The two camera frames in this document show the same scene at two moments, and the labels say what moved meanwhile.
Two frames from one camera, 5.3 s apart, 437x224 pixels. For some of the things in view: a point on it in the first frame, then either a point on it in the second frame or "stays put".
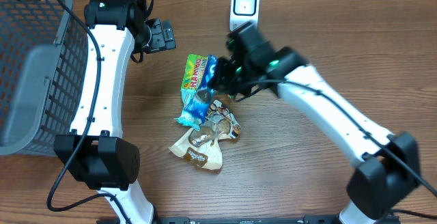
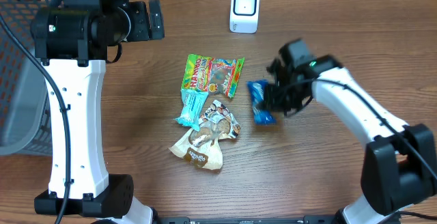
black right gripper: (221, 83) to (273, 104)
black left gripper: (164, 35) to (139, 11)
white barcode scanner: (244, 5) stays put
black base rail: (236, 220) stays put
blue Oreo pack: (199, 105) to (257, 89)
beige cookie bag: (201, 147) stays put
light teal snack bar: (187, 119) stays put
